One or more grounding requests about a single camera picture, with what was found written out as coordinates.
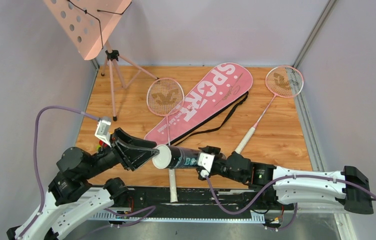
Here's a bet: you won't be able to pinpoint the black shuttlecock tube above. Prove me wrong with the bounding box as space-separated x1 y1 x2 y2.
152 144 226 170

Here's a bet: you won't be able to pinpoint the pink racket cover bag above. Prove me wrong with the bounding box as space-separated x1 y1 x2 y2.
144 62 253 146

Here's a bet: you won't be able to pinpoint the pink badminton racket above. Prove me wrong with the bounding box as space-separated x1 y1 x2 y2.
147 78 184 203
234 65 304 154

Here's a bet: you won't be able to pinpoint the translucent tube lid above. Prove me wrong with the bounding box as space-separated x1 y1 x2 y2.
152 144 172 169

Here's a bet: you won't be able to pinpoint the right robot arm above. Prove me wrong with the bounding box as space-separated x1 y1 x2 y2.
197 146 376 215

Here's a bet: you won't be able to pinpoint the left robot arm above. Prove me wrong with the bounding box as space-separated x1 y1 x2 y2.
7 128 159 240

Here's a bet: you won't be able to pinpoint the colourful toy blocks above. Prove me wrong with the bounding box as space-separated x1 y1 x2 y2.
97 140 106 149

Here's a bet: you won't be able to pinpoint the pink music stand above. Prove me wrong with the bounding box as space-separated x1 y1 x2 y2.
44 0 158 121

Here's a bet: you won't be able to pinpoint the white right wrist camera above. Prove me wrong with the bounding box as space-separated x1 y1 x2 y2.
197 152 215 178

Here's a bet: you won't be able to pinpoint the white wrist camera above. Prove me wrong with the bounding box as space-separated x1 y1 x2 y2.
95 116 111 146
197 152 215 178

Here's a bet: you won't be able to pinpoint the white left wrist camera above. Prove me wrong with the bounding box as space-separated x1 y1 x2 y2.
95 116 111 146

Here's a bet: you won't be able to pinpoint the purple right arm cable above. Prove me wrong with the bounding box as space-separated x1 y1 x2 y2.
204 170 376 231

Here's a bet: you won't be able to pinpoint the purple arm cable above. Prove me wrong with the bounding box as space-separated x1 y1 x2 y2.
204 170 376 231
17 105 157 240

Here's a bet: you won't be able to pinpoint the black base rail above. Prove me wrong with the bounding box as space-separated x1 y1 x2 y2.
113 186 293 219

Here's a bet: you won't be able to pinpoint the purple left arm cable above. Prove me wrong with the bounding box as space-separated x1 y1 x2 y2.
17 105 157 240

